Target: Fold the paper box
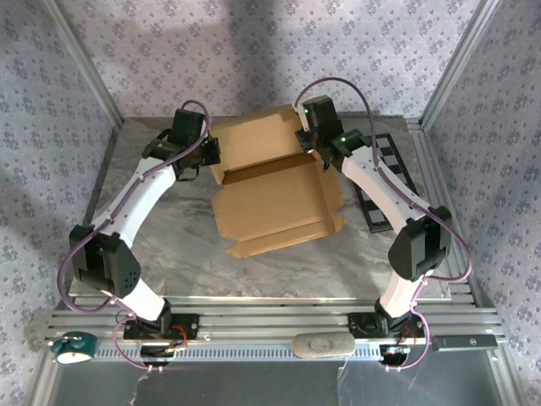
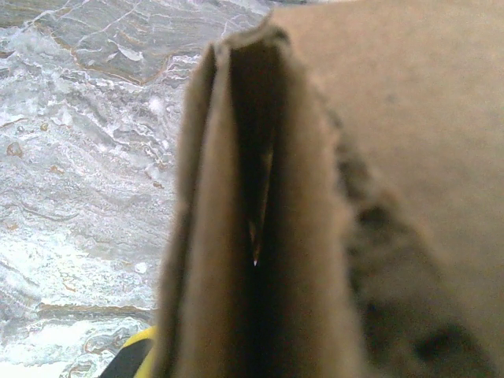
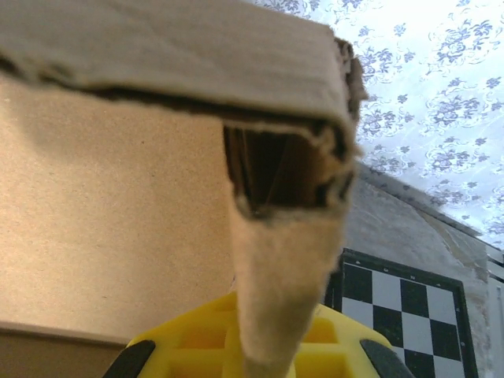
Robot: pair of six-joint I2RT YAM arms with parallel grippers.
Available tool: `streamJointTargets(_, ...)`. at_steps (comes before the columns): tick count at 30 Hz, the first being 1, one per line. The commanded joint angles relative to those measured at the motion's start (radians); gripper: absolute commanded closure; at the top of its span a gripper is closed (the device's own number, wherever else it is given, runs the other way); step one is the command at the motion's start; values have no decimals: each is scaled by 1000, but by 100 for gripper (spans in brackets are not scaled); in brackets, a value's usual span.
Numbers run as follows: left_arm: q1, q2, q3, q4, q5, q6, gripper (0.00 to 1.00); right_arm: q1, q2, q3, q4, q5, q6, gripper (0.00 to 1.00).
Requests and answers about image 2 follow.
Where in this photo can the brown cardboard box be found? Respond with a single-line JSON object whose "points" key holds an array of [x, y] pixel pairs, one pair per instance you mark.
{"points": [[315, 197]]}

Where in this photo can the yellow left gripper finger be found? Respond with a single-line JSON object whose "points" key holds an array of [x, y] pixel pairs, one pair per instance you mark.
{"points": [[132, 356]]}

